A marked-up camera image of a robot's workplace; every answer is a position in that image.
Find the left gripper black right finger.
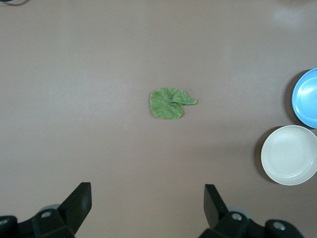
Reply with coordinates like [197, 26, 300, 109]
[200, 183, 251, 238]

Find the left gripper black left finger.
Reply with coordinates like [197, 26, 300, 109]
[32, 182, 93, 238]

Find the green lettuce leaf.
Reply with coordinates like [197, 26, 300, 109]
[150, 87, 198, 121]

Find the beige white plate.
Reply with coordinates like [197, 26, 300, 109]
[260, 125, 317, 186]

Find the blue plate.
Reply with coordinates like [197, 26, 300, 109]
[291, 67, 317, 129]

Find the black cable loop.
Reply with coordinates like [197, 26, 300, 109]
[0, 0, 27, 6]

